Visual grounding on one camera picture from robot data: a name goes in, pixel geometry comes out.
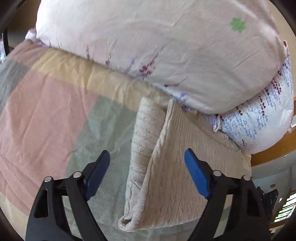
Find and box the beige cable-knit sweater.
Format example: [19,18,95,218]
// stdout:
[118,97,251,232]

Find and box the bright window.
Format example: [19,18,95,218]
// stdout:
[269,191,295,230]

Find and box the wooden headboard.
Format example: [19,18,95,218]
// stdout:
[250,96,296,167]

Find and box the white blue-patterned pillow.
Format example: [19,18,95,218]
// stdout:
[208,41,295,155]

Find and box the pastel patchwork bed quilt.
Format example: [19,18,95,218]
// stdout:
[1,40,196,240]

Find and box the pink floral pillow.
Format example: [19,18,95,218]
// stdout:
[35,1,287,114]

